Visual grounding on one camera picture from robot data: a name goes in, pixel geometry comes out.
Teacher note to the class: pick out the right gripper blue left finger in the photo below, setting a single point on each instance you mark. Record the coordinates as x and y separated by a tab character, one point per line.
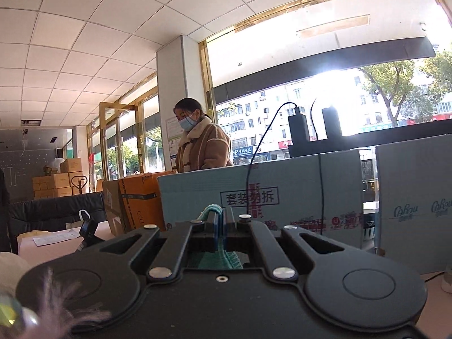
214	228

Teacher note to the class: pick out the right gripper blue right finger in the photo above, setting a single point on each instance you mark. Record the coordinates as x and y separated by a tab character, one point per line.
228	225

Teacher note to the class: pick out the green t-shirt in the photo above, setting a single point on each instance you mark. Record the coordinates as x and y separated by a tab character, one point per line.
220	259

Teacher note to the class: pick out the woman in brown coat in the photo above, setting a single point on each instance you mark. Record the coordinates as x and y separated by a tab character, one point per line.
204	144

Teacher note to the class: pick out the orange cardboard box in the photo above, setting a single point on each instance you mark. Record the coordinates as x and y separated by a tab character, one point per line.
133	202

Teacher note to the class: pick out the left light blue cardboard panel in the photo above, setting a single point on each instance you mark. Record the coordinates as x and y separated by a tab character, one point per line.
321	193

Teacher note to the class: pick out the light blue cardboard panel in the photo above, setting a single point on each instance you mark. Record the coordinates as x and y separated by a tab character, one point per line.
415	202
321	193

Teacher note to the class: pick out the black power adapter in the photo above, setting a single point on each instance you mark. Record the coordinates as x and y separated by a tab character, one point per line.
332	123
298	128

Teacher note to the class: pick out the stacked cardboard boxes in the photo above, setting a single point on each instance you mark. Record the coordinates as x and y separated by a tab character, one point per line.
68	180

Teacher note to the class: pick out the pink fluffy charm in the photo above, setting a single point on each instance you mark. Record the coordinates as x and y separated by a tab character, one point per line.
46	312

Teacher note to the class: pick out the right light blue cardboard panel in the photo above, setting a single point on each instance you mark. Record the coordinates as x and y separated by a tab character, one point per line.
415	202

